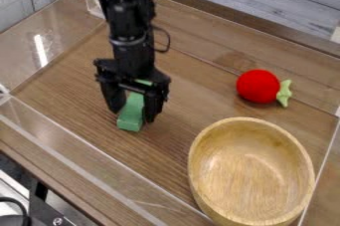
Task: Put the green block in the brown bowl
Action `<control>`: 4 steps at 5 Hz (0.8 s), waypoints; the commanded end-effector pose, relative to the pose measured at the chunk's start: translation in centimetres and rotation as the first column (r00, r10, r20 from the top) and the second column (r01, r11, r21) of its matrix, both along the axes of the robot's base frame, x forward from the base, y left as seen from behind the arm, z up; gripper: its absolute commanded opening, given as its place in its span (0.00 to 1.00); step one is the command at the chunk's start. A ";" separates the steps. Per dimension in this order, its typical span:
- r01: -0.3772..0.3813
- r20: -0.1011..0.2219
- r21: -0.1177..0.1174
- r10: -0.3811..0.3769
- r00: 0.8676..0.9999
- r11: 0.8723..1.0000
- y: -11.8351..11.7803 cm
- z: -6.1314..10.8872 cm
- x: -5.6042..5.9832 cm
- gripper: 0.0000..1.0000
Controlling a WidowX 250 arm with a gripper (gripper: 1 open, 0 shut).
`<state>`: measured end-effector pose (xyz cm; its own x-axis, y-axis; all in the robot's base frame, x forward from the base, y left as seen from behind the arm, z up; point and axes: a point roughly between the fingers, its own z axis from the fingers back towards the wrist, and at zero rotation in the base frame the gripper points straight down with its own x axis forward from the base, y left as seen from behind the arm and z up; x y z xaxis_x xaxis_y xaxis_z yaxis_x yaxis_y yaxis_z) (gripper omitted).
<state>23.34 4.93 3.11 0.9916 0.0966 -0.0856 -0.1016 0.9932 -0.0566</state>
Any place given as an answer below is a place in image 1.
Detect red plush tomato toy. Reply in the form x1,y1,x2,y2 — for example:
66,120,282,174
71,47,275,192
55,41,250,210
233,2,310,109
237,69,293,108

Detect black table leg bracket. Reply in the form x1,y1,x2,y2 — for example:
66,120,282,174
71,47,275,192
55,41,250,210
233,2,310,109
29,180,77,226

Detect green rectangular block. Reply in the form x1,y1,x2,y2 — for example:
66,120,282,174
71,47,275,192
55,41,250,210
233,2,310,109
118,89,146,132

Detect light wooden bowl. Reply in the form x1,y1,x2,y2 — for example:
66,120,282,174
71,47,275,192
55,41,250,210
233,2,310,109
187,116,315,226

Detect clear acrylic corner bracket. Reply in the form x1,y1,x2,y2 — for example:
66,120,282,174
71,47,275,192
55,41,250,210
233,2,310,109
86,0,106,19

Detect clear acrylic tray walls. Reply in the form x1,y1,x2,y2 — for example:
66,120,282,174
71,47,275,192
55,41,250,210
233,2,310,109
0,0,340,226

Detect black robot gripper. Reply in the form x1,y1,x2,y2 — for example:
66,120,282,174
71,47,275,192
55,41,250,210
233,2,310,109
94,35,171,123

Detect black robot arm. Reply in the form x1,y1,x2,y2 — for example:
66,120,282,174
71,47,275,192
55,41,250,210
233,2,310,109
94,0,171,123

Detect black cable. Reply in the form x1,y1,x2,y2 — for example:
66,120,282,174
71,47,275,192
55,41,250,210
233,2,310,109
0,196,31,226

